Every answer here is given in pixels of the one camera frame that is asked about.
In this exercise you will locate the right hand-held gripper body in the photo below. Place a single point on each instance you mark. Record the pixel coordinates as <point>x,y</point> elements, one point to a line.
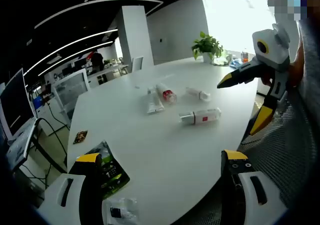
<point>275,52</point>

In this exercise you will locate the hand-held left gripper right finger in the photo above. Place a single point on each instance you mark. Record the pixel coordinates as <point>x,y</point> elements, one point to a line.
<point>272,197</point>

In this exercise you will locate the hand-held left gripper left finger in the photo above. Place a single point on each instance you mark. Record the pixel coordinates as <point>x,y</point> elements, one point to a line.
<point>78,185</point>

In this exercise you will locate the green black printed packet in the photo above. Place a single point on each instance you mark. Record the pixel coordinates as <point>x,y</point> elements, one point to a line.
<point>115,170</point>

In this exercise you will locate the small golden brown packet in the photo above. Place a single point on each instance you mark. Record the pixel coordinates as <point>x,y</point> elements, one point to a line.
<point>80,136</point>

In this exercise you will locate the white skincare pump bottle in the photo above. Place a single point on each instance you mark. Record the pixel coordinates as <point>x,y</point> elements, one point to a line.
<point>196,93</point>

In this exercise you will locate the white skincare bottle red square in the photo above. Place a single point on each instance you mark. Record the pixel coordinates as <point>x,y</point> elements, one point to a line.
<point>205,117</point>

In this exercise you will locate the red band skincare bottle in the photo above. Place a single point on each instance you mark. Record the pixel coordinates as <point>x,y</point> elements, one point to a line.
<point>166,93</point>

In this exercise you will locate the white skincare tube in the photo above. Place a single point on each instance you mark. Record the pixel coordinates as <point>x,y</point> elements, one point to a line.
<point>155,102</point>

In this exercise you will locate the orange drink bottle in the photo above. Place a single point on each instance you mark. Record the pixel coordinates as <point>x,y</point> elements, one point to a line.
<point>244,56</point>

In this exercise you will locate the blue storage box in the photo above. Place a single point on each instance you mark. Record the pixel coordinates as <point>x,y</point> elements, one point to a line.
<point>37,101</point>

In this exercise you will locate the person's right hand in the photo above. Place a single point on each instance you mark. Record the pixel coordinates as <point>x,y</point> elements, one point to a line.
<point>297,70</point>

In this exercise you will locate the blue packet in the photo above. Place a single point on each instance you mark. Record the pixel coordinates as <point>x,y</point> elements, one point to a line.
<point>236,65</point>

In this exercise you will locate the person's pale shirt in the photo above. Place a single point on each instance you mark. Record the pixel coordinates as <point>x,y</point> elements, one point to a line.
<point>312,60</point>

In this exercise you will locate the grey mesh office chair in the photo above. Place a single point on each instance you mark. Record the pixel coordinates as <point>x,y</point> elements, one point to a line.
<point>280,155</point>

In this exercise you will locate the green potted plant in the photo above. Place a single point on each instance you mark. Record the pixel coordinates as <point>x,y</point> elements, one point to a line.
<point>207,45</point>

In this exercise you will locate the clear plastic bag black card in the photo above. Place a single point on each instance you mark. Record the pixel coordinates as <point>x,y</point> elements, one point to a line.
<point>125,210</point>

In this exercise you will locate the white standing desk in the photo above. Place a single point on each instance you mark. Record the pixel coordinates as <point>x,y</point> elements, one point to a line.
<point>21,147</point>

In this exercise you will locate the white frame mesh chair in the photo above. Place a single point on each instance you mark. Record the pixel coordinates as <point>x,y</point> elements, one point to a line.
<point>72,85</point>

